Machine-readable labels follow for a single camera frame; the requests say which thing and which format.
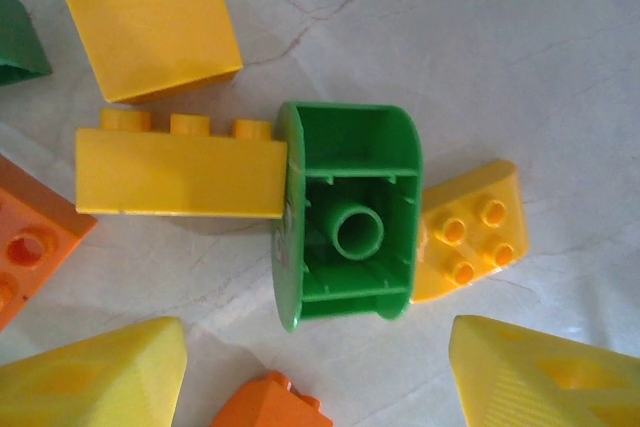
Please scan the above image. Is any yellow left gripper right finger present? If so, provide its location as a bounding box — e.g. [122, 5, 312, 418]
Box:
[449, 315, 640, 427]

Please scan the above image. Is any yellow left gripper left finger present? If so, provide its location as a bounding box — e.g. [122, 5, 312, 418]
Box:
[0, 316, 189, 427]

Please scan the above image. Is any yellow sloped lego brick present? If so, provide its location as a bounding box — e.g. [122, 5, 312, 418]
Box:
[409, 159, 531, 305]

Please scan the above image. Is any orange sloped lego brick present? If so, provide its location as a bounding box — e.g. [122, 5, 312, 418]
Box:
[209, 370, 334, 427]

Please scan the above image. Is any orange square lego brick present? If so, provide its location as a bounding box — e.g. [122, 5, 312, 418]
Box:
[0, 154, 99, 333]

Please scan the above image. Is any long yellow lego brick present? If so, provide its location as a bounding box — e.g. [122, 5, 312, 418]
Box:
[74, 107, 290, 221]

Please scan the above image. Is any green curved printed lego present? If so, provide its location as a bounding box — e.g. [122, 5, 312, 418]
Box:
[272, 100, 425, 334]

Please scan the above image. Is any green sloped lego brick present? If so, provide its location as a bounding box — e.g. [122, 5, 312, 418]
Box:
[0, 0, 54, 88]

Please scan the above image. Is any large yellow lego brick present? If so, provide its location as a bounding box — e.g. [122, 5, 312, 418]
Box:
[44, 0, 245, 106]

